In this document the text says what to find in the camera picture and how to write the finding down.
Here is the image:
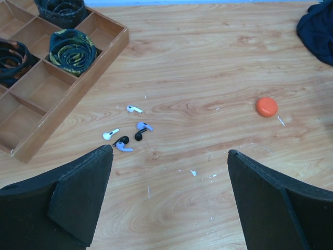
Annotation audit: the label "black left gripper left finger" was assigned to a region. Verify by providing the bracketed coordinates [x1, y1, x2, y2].
[1, 145, 113, 249]

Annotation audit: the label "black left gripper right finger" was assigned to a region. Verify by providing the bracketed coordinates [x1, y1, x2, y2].
[227, 149, 332, 249]

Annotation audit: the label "purple earbud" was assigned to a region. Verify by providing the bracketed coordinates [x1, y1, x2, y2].
[116, 141, 133, 152]
[136, 121, 153, 131]

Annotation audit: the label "orange earbud charging case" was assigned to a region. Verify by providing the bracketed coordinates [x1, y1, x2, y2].
[255, 97, 278, 117]

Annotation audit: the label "white earbud lower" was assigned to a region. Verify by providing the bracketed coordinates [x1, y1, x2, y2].
[103, 129, 120, 141]

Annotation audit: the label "white earbud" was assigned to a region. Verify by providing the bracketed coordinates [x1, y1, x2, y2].
[103, 129, 120, 141]
[126, 105, 143, 114]

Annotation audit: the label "wooden compartment tray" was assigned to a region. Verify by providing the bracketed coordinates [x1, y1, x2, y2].
[1, 1, 129, 163]

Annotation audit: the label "black earbud left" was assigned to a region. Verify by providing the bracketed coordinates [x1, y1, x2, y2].
[112, 135, 130, 146]

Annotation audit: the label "black earbud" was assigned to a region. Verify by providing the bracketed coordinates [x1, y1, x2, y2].
[112, 135, 130, 146]
[134, 128, 147, 141]

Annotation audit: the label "black earbud right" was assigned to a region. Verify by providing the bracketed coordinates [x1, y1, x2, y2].
[134, 128, 147, 141]

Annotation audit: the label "white earbud upper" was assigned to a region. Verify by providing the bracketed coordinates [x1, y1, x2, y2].
[126, 105, 143, 114]

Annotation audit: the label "black orange rolled tie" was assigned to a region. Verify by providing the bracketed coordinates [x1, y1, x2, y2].
[1, 39, 39, 88]

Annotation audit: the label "black yellow rolled tie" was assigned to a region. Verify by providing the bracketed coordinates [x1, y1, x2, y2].
[48, 29, 98, 77]

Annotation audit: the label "dark blue crumpled cloth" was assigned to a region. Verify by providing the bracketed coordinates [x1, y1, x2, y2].
[296, 1, 332, 66]

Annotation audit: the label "black dotted rolled tie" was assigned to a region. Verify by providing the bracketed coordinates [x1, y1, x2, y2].
[34, 0, 88, 29]

